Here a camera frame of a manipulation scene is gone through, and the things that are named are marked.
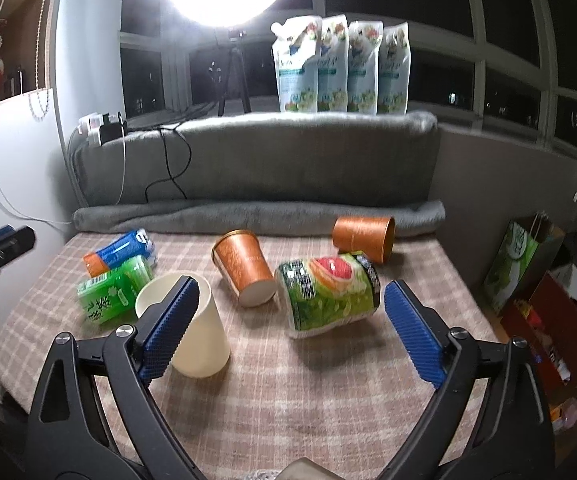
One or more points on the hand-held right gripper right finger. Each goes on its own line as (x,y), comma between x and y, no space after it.
(413,335)

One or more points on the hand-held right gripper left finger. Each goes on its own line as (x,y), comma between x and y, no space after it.
(168,332)

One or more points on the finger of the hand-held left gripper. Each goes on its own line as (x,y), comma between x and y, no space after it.
(6,250)

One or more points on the green printed plastic cup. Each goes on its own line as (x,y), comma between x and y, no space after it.
(326,295)

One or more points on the cream paper cup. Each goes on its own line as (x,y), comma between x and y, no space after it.
(203,340)

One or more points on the orange paper cup white base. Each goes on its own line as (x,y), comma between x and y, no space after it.
(243,267)

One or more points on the green drink carton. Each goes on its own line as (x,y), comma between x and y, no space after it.
(111,290)

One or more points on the blue orange drink carton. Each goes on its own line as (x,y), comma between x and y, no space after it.
(118,250)

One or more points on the green paper bag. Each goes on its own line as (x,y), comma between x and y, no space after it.
(510,265)

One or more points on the plaid table cloth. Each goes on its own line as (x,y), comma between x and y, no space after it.
(288,400)

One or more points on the white power strip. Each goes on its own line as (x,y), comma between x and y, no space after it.
(91,127)

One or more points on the red cardboard box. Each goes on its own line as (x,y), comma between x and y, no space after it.
(563,340)

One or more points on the rolled grey blanket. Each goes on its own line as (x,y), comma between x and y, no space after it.
(268,217)

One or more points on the black power adapter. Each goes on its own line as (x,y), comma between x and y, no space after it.
(112,130)

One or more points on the white green refill pouch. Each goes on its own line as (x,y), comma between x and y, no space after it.
(363,70)
(394,72)
(333,67)

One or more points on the black tripod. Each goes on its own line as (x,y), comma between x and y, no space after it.
(233,67)

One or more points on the refill pouch with spout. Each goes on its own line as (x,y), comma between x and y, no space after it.
(296,67)

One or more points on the white window frame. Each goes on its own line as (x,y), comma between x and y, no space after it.
(479,60)

